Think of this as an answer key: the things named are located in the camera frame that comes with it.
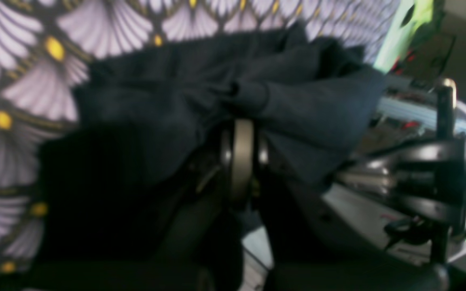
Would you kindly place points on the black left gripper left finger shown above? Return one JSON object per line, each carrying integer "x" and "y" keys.
{"x": 156, "y": 250}

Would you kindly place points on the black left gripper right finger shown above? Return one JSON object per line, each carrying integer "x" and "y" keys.
{"x": 316, "y": 249}

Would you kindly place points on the dark navy T-shirt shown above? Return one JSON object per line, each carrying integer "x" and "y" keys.
{"x": 148, "y": 119}

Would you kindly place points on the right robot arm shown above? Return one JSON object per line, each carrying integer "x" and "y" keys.
{"x": 423, "y": 179}

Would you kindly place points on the fan patterned tablecloth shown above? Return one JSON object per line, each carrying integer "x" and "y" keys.
{"x": 46, "y": 46}

